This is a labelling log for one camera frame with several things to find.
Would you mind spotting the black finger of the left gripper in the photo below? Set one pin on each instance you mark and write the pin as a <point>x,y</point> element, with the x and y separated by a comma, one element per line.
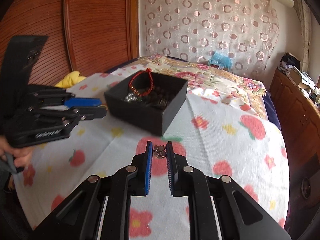
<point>90,112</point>

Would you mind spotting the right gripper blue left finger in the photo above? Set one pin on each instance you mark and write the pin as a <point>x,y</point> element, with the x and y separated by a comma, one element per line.
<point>148,166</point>

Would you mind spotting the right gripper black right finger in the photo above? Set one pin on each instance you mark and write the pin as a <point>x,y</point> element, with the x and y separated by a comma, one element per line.
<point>171,166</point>

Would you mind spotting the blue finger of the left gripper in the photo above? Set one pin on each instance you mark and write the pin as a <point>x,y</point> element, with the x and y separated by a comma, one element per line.
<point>82,102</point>

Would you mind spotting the metal clover charm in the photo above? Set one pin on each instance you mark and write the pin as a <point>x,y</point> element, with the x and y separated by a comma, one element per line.
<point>159,151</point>

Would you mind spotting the silver carved bangle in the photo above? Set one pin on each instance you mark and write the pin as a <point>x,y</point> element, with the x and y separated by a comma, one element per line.
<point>132,97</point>

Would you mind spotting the black square jewelry box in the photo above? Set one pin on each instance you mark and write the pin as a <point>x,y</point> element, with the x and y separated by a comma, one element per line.
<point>162,97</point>

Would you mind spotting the person's left hand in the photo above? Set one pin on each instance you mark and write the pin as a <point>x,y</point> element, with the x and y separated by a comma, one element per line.
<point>22,156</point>

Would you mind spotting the yellow plush toy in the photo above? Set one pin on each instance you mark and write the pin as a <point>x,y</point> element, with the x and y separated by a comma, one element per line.
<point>70,80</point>

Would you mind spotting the brown wooden wardrobe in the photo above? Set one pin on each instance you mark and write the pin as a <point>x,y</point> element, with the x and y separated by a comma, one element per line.
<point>90,36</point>

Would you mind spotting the floral bed blanket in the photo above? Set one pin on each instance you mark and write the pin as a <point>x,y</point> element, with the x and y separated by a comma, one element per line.
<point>206,81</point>

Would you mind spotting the blue plush toy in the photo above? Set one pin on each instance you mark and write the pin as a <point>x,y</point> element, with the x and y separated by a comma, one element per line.
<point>220,60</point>

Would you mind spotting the wooden side cabinet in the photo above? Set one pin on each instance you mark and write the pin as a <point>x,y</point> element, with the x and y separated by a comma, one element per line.
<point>299,121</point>

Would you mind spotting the pink circle pattern curtain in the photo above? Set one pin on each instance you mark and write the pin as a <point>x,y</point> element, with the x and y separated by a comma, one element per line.
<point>243,31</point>

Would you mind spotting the cardboard box on counter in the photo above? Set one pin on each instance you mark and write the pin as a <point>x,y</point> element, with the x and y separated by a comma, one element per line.
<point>298,78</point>

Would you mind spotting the dark bag on counter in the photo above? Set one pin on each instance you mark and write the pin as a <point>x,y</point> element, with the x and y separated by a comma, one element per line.
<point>288,63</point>

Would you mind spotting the side window curtain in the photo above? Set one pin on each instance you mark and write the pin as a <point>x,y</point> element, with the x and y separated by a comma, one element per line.
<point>304,15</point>

